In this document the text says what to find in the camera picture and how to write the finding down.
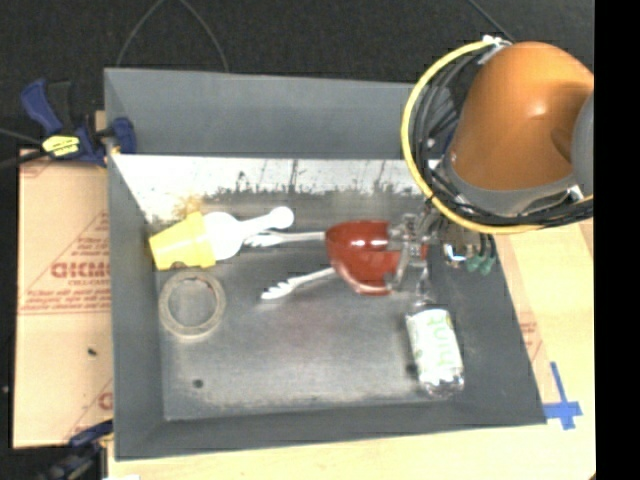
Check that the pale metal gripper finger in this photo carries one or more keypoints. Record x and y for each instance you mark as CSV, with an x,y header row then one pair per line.
x,y
404,267
404,228

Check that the clear plastic bottle, green-white label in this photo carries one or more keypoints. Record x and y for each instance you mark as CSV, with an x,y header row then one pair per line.
x,y
435,348

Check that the grey metal bin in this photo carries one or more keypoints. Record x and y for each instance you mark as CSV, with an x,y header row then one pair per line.
x,y
310,348

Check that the white plastic spoon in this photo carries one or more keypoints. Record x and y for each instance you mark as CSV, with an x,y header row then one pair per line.
x,y
225,235

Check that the yellow plastic cup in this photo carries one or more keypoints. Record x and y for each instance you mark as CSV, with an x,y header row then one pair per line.
x,y
181,243

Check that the brown cardboard board, red print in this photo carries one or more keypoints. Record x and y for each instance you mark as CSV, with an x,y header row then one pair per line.
x,y
62,318

